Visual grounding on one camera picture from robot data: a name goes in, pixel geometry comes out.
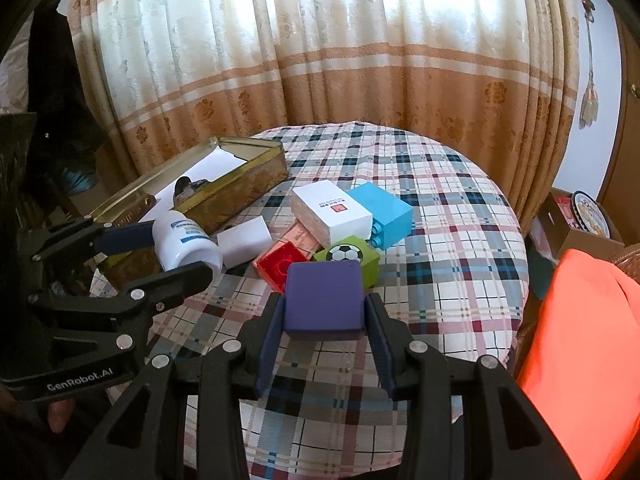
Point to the dark hanging clothing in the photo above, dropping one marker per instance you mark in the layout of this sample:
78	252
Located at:
55	85

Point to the white foam block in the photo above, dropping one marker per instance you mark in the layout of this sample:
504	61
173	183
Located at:
245	240

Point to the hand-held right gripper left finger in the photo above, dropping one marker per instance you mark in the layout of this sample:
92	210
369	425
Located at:
269	345

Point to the white paper sheet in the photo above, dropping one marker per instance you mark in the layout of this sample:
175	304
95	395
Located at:
200	166

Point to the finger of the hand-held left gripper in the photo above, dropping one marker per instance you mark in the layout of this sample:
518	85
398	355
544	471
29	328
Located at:
127	239
172	282

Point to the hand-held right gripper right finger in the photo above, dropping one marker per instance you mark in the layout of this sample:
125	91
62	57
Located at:
381	347

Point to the wooden wardrobe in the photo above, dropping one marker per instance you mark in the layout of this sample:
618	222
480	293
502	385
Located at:
630	160

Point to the gold tin box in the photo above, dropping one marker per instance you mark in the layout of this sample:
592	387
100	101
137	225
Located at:
240	186

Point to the hanging tassel ornament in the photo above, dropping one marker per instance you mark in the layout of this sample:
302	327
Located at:
589	95

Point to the red building block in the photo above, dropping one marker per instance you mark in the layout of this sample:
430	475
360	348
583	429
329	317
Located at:
270	266

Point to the pink metal case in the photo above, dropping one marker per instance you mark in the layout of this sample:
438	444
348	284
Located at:
301	236

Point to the blue building block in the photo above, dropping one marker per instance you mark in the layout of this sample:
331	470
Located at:
381	205

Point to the cream and orange curtain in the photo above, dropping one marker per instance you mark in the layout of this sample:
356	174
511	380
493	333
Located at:
350	60

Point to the black grey speckled toy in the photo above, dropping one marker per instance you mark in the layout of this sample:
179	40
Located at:
190	189

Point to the person's left hand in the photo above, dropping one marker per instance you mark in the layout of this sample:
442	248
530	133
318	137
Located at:
60	414

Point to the white pill bottle blue label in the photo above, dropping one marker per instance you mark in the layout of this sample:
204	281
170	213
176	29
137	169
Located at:
180	247

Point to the cardboard box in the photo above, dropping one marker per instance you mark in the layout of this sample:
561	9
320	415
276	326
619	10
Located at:
582	246

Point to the orange cloth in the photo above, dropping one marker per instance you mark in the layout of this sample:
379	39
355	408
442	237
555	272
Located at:
585	360

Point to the plaid tablecloth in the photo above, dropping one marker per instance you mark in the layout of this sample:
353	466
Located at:
450	235

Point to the purple block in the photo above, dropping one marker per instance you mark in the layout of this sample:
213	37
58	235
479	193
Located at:
325	300

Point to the white carton box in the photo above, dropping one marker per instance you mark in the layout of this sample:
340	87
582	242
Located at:
325	205

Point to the green block with football print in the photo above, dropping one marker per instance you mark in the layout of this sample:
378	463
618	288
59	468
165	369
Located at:
346	252

